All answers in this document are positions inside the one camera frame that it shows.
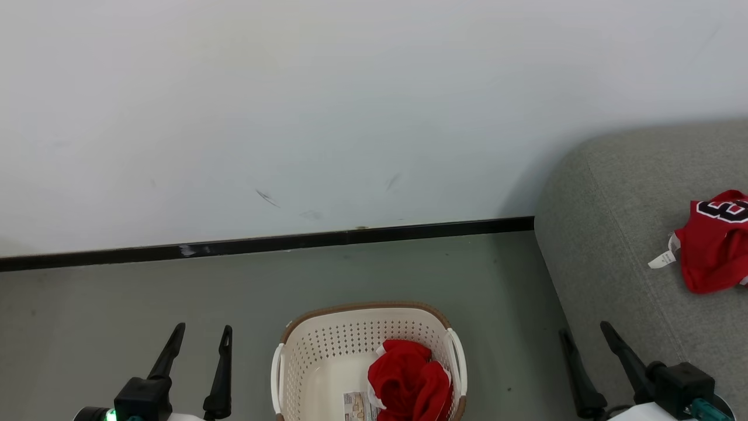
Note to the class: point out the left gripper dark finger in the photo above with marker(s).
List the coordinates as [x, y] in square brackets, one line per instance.
[170, 354]
[221, 380]

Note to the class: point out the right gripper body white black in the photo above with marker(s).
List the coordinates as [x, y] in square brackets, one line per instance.
[681, 386]

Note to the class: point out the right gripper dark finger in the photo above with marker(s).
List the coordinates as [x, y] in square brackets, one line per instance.
[581, 380]
[628, 359]

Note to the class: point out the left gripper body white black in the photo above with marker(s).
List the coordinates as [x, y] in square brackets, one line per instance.
[143, 397]

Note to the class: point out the red jersey with black number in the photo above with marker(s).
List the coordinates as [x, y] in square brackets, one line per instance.
[713, 248]

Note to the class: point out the red garment with white trim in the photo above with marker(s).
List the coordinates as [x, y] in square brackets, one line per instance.
[409, 380]

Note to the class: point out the grey fabric sofa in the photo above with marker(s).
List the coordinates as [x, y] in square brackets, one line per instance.
[619, 234]

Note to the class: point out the cream perforated laundry basket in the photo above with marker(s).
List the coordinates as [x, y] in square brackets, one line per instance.
[327, 351]

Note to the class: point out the paper product label sticker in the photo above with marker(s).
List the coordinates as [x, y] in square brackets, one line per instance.
[357, 407]

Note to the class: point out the black baseboard strip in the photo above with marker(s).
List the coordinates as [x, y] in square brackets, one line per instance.
[263, 242]

